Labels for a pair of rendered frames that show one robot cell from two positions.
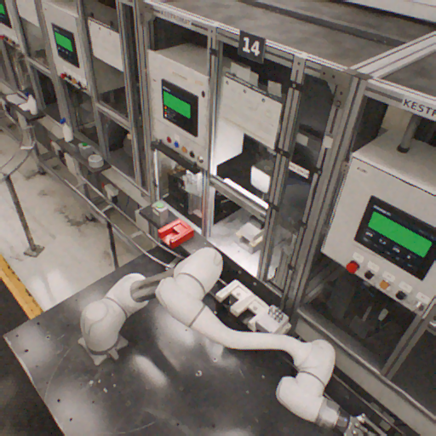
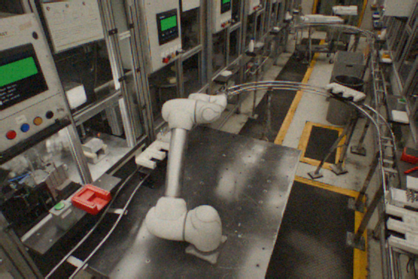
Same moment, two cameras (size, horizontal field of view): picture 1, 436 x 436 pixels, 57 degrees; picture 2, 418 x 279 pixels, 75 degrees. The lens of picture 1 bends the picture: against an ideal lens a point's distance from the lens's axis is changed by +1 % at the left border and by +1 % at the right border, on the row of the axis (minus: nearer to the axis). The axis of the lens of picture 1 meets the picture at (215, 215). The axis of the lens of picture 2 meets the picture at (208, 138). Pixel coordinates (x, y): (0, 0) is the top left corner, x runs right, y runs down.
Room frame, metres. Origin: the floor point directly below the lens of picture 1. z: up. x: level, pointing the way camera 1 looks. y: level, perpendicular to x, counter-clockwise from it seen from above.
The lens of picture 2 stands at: (1.33, 1.38, 2.02)
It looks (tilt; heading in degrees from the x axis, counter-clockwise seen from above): 34 degrees down; 251
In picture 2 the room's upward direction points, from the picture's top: straight up
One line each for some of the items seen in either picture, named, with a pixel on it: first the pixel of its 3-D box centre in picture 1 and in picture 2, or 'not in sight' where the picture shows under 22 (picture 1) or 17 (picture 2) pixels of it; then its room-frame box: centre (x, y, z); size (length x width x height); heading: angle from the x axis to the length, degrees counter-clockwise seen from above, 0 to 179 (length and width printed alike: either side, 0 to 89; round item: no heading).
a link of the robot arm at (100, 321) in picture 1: (100, 322); (204, 225); (1.05, 0.51, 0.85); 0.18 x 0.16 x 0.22; 153
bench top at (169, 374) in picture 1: (182, 375); (205, 192); (0.92, 0.11, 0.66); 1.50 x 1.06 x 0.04; 46
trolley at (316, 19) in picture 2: not in sight; (317, 37); (-2.94, -3.65, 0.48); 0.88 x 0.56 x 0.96; 154
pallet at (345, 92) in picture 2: not in sight; (343, 93); (-0.78, -0.55, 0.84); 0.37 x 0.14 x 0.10; 104
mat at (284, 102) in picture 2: not in sight; (295, 71); (-2.14, -3.12, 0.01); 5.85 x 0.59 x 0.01; 46
